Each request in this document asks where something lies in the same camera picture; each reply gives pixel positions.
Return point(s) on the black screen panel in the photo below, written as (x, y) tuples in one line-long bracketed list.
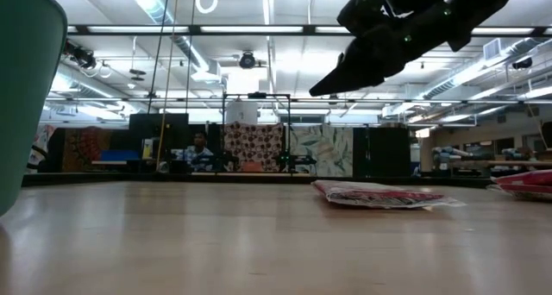
[(157, 131)]

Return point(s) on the background wooden table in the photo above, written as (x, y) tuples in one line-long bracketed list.
[(517, 162)]

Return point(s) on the green plastic basket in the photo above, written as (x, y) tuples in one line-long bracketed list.
[(26, 92)]

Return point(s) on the red patterned panel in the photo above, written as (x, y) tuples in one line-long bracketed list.
[(86, 148)]

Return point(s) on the black background stand frame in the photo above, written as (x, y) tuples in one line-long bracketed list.
[(256, 95)]

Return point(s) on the leaf patterned panel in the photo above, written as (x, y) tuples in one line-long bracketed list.
[(321, 144)]

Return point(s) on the brown dotted panel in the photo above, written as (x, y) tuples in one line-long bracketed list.
[(254, 144)]

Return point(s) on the round black ceiling lamp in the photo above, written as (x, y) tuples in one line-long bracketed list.
[(247, 61)]

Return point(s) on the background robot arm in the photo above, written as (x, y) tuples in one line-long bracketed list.
[(297, 160)]

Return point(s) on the black cabinet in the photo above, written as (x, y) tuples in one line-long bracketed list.
[(381, 152)]

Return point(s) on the black overhead light bar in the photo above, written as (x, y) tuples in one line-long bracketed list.
[(195, 29)]

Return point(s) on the white cylinder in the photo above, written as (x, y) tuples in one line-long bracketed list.
[(241, 113)]

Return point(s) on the blue box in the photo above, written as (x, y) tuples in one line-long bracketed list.
[(121, 155)]

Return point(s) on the white ventilation duct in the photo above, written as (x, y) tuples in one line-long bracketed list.
[(151, 6)]

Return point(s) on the dark hanging ceiling device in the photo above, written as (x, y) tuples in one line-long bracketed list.
[(84, 58)]

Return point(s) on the black aluminium table frame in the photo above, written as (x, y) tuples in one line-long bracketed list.
[(259, 178)]

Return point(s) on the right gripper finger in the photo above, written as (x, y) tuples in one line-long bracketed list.
[(353, 70)]

